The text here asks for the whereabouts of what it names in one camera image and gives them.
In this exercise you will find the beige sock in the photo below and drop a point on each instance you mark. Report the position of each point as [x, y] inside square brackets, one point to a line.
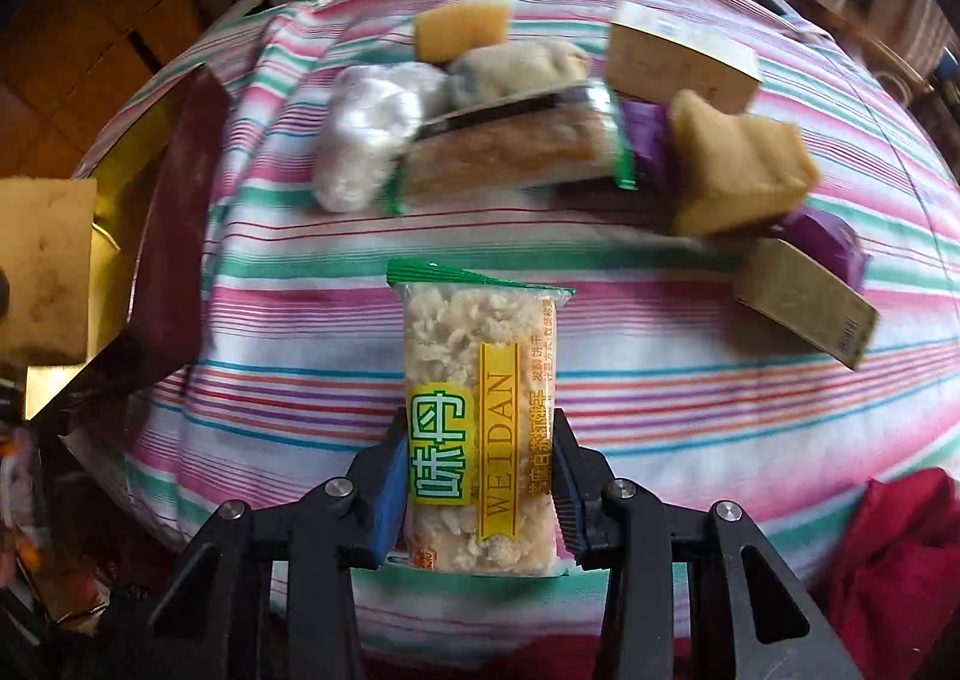
[510, 69]

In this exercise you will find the brown snack bar pack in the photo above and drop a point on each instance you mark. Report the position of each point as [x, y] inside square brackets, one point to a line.
[567, 134]

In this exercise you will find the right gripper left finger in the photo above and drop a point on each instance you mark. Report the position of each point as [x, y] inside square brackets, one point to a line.
[209, 622]

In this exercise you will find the red cloth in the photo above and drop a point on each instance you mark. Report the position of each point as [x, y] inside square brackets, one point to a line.
[891, 589]

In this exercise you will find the beige barcode carton box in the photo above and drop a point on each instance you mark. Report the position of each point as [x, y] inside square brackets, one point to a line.
[786, 286]

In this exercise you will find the green Weidan rice cracker pack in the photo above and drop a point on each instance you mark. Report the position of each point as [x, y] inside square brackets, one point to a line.
[480, 372]

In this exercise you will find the purple snack packet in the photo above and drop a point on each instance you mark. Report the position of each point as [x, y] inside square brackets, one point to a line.
[824, 237]

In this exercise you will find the white plastic bag bundle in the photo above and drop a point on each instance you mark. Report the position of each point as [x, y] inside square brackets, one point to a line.
[372, 116]

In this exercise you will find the small yellow sponge far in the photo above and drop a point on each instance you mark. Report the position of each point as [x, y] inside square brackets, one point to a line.
[442, 34]

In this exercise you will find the striped pink green bedsheet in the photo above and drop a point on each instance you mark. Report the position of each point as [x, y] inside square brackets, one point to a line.
[684, 390]

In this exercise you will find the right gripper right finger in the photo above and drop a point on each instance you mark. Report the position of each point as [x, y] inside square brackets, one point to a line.
[750, 616]

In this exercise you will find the gold tin box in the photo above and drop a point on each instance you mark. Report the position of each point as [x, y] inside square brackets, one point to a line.
[154, 187]

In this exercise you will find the large yellow sponge block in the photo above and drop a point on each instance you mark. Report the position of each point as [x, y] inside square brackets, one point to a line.
[735, 171]

